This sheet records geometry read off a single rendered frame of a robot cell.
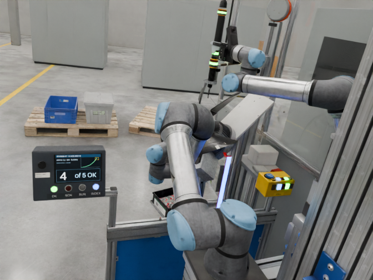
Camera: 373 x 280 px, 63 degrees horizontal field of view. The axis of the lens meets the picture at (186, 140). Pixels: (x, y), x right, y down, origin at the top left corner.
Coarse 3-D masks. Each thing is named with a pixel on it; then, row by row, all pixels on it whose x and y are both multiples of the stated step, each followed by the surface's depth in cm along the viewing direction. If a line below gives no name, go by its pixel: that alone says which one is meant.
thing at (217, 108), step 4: (236, 92) 166; (240, 92) 159; (232, 96) 162; (236, 96) 179; (224, 100) 166; (228, 100) 173; (220, 104) 172; (224, 104) 178; (212, 108) 172; (216, 108) 176; (220, 108) 180; (216, 112) 181
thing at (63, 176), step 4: (56, 172) 113; (60, 172) 113; (64, 172) 114; (68, 172) 114; (56, 176) 113; (60, 176) 114; (64, 176) 114; (68, 176) 115; (56, 180) 113; (60, 180) 114; (64, 180) 114; (68, 180) 115
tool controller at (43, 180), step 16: (32, 160) 110; (48, 160) 111; (64, 160) 113; (80, 160) 115; (96, 160) 117; (32, 176) 111; (48, 176) 112; (80, 176) 116; (96, 176) 118; (48, 192) 113; (64, 192) 115; (80, 192) 117; (96, 192) 119
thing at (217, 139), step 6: (210, 138) 160; (216, 138) 161; (222, 138) 160; (228, 138) 160; (204, 144) 156; (210, 144) 155; (216, 144) 154; (222, 144) 154; (228, 144) 153; (204, 150) 152; (210, 150) 151
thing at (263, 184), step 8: (264, 176) 155; (280, 176) 157; (288, 176) 158; (256, 184) 160; (264, 184) 153; (272, 184) 151; (264, 192) 153; (272, 192) 154; (280, 192) 155; (288, 192) 157
